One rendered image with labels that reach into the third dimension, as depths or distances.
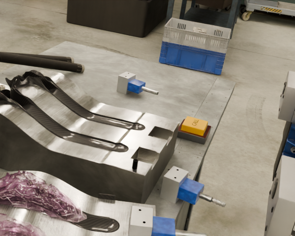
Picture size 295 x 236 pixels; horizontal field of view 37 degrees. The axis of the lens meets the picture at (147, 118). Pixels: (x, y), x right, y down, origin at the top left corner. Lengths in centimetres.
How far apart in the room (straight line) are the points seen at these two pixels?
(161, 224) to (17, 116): 37
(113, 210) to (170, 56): 342
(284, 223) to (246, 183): 189
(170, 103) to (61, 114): 46
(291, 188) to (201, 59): 346
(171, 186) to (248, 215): 145
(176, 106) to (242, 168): 141
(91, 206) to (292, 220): 34
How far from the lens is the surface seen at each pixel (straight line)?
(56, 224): 72
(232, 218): 227
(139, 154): 92
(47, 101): 100
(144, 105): 131
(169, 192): 91
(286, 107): 113
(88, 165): 86
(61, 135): 94
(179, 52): 411
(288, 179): 71
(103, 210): 78
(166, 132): 100
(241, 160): 277
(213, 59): 409
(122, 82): 136
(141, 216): 74
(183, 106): 135
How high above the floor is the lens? 134
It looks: 26 degrees down
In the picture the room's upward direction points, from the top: 9 degrees clockwise
